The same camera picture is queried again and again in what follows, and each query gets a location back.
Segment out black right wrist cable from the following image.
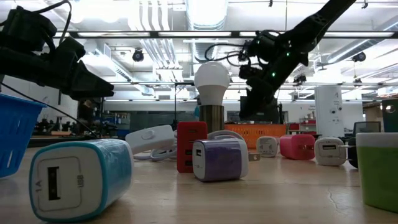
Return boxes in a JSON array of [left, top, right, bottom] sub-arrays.
[[204, 42, 249, 68]]

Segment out grey metal bracket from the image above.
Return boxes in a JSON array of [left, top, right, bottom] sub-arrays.
[[381, 98, 398, 133]]

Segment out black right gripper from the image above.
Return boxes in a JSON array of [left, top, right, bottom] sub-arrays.
[[238, 49, 308, 121]]

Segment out white cylindrical column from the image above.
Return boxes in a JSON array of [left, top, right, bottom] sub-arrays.
[[314, 85, 345, 138]]

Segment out white lamp cord with switch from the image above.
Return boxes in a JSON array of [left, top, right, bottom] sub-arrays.
[[125, 124, 245, 162]]

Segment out grey office chair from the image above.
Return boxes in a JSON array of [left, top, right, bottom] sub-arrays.
[[353, 121, 382, 139]]

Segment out white bulb brass lamp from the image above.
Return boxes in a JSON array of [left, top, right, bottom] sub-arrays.
[[193, 61, 231, 134]]

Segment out green white USB charger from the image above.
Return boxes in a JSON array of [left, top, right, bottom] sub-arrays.
[[355, 132, 398, 214]]

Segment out black white USB charger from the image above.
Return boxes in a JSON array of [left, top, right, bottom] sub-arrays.
[[347, 136, 359, 169]]

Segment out red storage bins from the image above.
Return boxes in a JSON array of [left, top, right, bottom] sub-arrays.
[[298, 117, 317, 136]]

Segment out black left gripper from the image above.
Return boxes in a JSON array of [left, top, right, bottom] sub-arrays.
[[0, 37, 115, 101]]

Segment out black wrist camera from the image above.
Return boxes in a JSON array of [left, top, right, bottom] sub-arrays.
[[238, 63, 259, 80], [0, 6, 58, 52]]

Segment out orange plastic basket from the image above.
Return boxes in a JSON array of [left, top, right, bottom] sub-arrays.
[[224, 124, 287, 149]]

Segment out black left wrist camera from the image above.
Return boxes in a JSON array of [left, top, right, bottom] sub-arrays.
[[0, 6, 58, 52]]

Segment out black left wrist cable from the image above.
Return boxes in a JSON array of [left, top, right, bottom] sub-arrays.
[[30, 0, 73, 46]]

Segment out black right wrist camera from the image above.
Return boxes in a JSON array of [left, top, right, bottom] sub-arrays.
[[238, 63, 259, 80]]

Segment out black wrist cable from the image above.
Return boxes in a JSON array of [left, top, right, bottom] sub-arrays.
[[30, 0, 73, 46], [204, 42, 249, 68]]

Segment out black computer monitor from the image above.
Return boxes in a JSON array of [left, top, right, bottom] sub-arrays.
[[266, 98, 280, 124]]

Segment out white faced USB charger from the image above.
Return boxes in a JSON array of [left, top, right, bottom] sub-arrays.
[[256, 136, 280, 158]]

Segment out red multiport USB charger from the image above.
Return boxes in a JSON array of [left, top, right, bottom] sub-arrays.
[[176, 121, 208, 174]]

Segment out blue plastic basket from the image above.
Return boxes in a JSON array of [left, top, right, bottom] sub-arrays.
[[0, 93, 48, 179]]

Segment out person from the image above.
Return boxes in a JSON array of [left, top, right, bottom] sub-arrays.
[[77, 99, 94, 133]]

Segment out teal white USB charger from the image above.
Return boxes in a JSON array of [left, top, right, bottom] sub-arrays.
[[29, 138, 135, 223]]

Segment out thin black hanging cable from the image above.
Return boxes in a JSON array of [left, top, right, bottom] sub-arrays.
[[0, 81, 99, 139]]

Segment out purple white USB charger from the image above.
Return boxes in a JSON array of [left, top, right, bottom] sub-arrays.
[[192, 138, 261, 183]]

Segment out black overhead rig bar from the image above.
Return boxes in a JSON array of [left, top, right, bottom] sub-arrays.
[[54, 30, 398, 39]]

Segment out silver ventilation duct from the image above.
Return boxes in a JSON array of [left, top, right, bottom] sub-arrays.
[[185, 0, 229, 31]]

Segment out pink USB charger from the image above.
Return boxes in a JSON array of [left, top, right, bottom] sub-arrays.
[[279, 134, 316, 161]]

